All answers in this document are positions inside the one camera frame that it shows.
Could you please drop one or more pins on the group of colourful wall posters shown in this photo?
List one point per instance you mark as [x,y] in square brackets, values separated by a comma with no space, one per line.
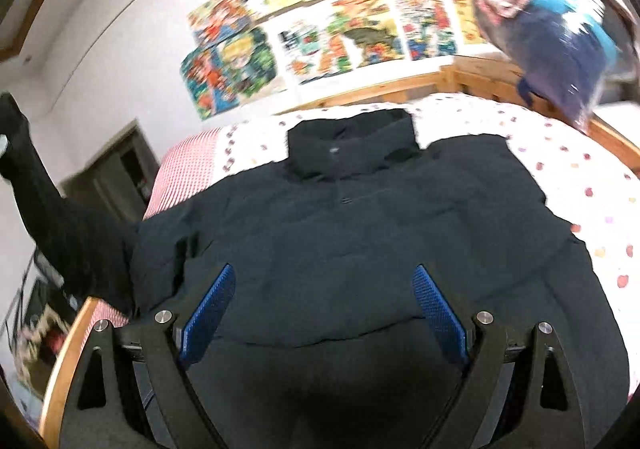
[320,29]

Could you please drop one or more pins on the black padded jacket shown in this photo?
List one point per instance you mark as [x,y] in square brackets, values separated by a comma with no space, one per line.
[325,229]

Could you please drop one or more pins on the red checkered cloth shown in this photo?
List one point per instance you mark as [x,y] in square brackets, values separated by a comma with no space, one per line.
[185,169]

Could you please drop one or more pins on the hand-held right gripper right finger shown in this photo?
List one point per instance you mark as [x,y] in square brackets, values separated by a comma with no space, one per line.
[437,309]

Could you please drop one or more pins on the person's left forearm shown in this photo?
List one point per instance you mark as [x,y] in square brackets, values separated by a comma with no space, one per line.
[60,229]

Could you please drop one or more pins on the plastic bag of clothes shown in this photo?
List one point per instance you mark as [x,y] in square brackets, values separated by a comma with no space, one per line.
[555,54]

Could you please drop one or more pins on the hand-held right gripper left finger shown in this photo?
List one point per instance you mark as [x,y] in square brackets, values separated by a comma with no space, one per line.
[210,309]

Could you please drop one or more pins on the dark wooden cabinet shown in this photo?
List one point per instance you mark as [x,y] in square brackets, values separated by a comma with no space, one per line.
[115,174]

